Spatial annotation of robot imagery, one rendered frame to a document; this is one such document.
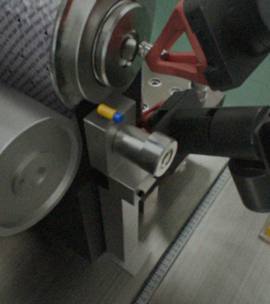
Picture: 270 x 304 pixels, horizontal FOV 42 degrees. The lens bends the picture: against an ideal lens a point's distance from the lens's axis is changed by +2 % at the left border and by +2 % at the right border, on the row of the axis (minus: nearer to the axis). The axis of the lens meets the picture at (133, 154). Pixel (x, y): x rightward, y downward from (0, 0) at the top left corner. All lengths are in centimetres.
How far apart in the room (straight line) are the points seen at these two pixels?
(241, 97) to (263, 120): 191
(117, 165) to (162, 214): 26
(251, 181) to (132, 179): 13
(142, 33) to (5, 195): 19
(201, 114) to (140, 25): 13
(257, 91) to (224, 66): 211
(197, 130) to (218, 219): 26
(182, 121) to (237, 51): 16
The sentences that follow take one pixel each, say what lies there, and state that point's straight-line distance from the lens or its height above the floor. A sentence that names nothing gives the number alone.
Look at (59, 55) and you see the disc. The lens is 29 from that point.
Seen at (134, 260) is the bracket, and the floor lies 91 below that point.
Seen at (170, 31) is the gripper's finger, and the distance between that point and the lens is 29.
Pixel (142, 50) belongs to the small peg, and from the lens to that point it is 34.
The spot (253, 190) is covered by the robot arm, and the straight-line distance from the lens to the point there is 41.
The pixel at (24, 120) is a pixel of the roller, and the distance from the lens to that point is 29.
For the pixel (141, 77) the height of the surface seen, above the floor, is 117.
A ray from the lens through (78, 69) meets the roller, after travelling 30.
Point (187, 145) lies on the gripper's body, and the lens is 41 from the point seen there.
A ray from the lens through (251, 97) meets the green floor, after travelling 230.
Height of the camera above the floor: 143
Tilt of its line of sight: 50 degrees down
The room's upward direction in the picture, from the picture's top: straight up
